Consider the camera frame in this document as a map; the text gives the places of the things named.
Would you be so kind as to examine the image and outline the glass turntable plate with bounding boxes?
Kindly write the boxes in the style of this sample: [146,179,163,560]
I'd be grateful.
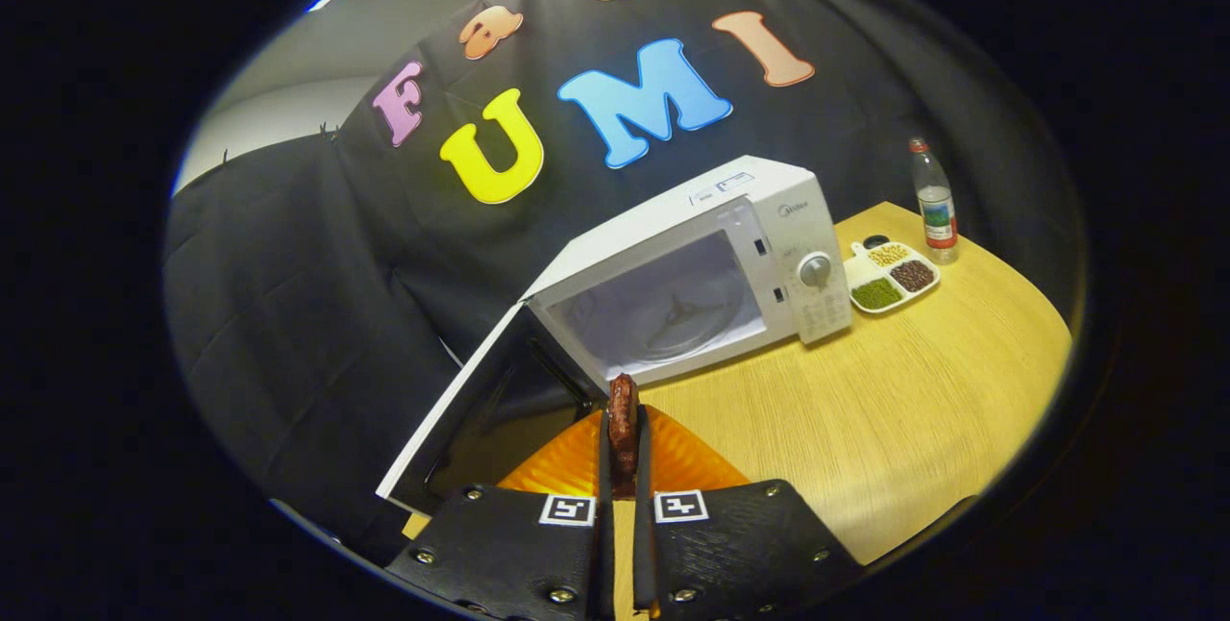
[629,289,746,362]

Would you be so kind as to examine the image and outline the clear plastic water bottle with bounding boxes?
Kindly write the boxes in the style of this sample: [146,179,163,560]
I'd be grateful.
[909,137,961,265]

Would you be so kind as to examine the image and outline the white divided dish of beans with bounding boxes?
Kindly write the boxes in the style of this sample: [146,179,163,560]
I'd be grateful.
[844,239,942,315]

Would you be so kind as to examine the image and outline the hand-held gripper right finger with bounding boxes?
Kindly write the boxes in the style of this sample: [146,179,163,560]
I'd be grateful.
[629,403,866,621]

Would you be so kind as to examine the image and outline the brown meat piece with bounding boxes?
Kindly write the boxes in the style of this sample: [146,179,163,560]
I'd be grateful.
[607,373,642,499]

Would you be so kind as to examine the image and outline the white toaster oven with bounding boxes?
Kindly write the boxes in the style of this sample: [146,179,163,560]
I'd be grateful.
[375,155,854,516]

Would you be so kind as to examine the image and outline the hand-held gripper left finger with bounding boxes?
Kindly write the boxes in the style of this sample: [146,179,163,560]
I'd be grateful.
[384,407,616,621]

